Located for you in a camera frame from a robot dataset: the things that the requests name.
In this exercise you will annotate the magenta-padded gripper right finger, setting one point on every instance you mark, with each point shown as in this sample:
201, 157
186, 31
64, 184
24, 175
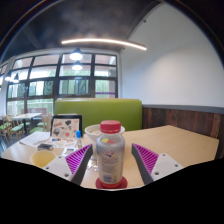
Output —
163, 165

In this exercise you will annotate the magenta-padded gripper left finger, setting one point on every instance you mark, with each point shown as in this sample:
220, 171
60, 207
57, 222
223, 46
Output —
58, 166

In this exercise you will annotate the clear red-capped drink bottle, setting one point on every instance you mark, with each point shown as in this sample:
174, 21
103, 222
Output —
110, 156

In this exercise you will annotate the small white card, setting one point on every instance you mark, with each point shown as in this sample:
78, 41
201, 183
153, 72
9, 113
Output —
68, 151

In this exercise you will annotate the small blue-capped bottle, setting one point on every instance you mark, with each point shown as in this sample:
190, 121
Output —
78, 140

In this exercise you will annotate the white paper sheets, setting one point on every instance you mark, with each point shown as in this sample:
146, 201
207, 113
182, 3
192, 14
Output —
33, 138

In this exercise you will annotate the black-framed tablet with pictures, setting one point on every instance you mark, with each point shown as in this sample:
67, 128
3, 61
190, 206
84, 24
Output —
66, 127

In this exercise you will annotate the white bowl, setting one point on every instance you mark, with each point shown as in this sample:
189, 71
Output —
91, 131

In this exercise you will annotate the wooden chairs with green seats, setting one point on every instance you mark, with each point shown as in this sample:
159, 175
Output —
15, 127

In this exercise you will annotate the light wooden dining table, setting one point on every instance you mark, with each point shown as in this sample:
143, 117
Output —
26, 115

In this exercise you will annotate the green upholstered bench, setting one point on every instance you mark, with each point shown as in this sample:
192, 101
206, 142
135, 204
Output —
100, 111

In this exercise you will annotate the long curved light strip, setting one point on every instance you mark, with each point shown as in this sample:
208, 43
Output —
103, 41

